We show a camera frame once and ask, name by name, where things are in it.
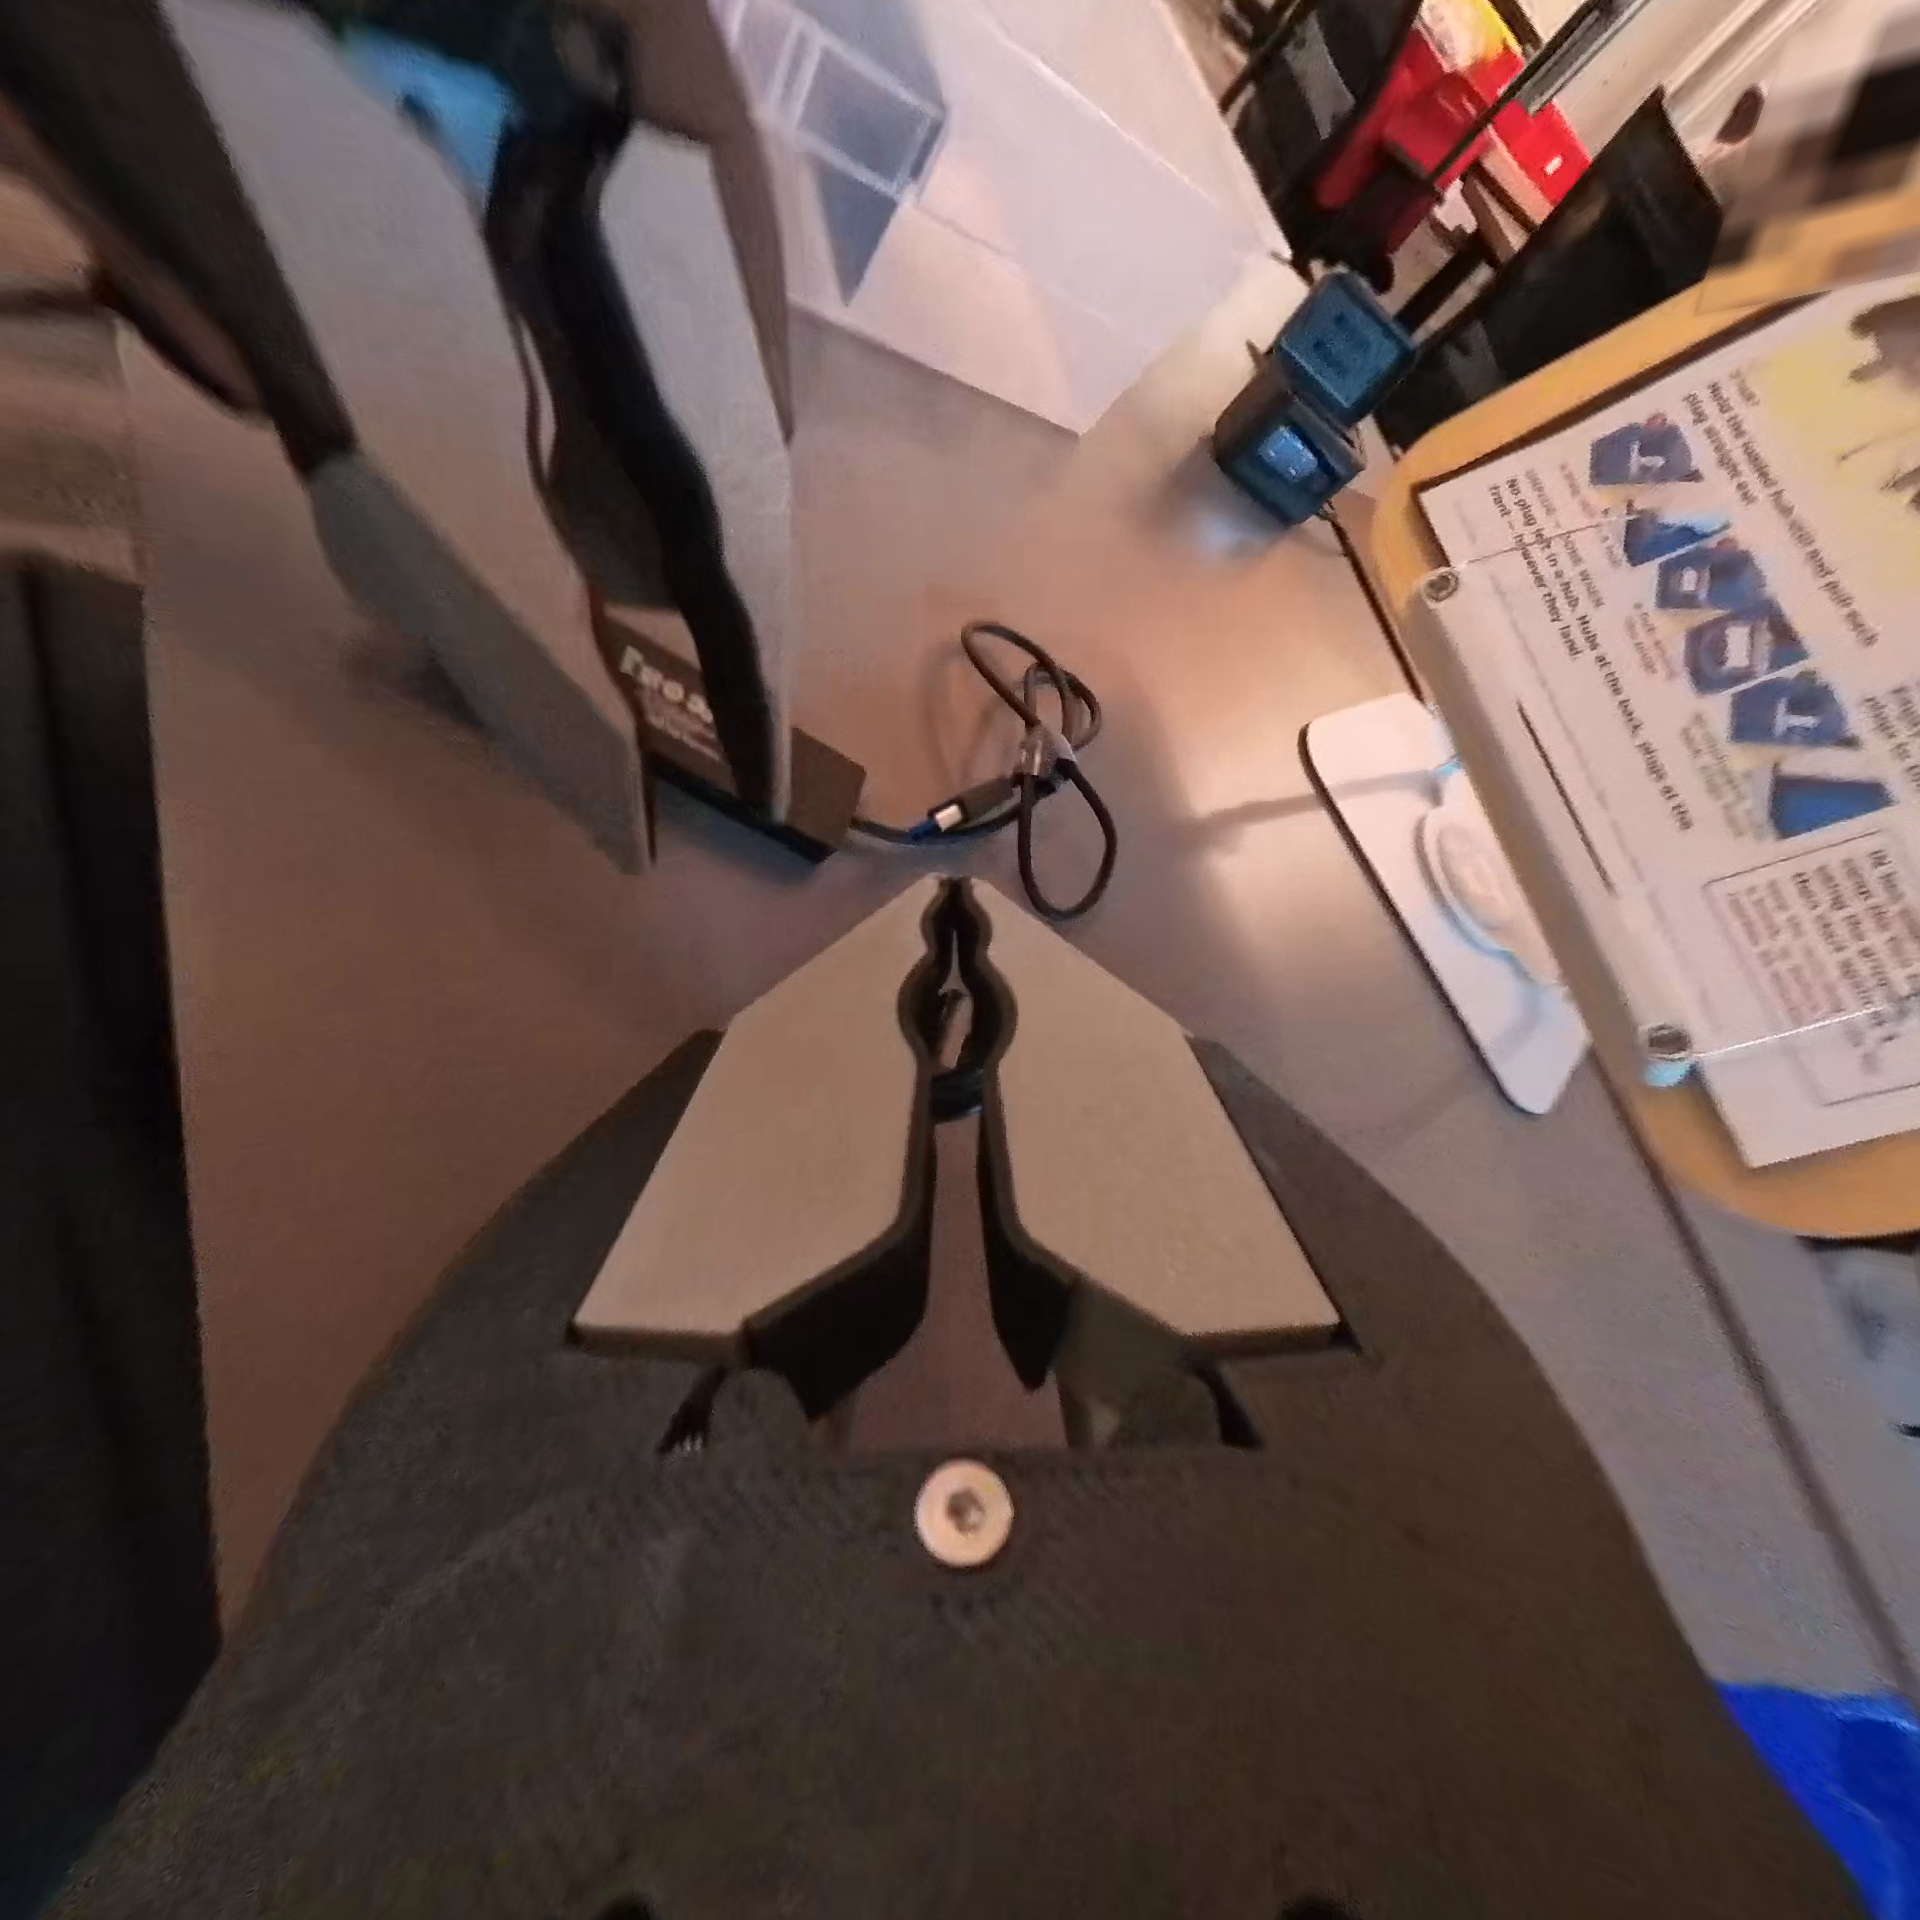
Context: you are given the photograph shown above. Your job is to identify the black USB hub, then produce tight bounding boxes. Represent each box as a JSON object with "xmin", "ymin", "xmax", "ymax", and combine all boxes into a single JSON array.
[{"xmin": 591, "ymin": 599, "xmax": 875, "ymax": 865}]

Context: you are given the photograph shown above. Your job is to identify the short black hub cable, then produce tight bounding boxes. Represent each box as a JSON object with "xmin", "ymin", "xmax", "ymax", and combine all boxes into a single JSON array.
[{"xmin": 836, "ymin": 618, "xmax": 1125, "ymax": 924}]

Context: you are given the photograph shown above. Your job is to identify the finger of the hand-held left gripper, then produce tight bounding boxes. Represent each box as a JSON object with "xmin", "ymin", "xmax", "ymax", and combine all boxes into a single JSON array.
[
  {"xmin": 157, "ymin": 0, "xmax": 652, "ymax": 875},
  {"xmin": 601, "ymin": 0, "xmax": 803, "ymax": 816}
]

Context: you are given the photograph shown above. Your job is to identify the red plastic bin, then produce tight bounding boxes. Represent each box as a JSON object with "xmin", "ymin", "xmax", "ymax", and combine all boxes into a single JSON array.
[{"xmin": 1313, "ymin": 0, "xmax": 1588, "ymax": 228}]

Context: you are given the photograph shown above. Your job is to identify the wooden display board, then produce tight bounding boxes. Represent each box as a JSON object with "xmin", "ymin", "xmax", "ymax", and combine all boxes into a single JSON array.
[{"xmin": 1371, "ymin": 210, "xmax": 1920, "ymax": 1236}]

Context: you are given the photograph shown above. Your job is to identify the blue plastic bin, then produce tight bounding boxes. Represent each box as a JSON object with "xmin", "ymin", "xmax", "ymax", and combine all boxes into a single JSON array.
[{"xmin": 1716, "ymin": 1678, "xmax": 1920, "ymax": 1920}]

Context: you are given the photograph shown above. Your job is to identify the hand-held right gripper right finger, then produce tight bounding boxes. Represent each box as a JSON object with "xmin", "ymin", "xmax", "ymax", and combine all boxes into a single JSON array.
[{"xmin": 956, "ymin": 878, "xmax": 1341, "ymax": 1394}]

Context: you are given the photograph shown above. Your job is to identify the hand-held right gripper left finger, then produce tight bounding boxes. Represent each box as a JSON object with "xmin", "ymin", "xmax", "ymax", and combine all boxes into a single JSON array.
[{"xmin": 570, "ymin": 875, "xmax": 948, "ymax": 1422}]

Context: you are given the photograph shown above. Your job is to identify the clear plastic bin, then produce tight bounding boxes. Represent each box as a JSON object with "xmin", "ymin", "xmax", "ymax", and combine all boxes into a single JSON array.
[{"xmin": 717, "ymin": 0, "xmax": 1292, "ymax": 438}]

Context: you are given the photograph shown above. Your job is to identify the white stand base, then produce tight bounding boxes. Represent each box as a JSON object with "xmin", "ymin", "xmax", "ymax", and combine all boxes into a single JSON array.
[{"xmin": 1292, "ymin": 696, "xmax": 1588, "ymax": 1116}]

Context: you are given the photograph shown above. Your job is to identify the black office chair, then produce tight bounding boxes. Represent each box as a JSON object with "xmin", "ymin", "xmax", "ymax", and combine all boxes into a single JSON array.
[{"xmin": 1479, "ymin": 95, "xmax": 1716, "ymax": 378}]

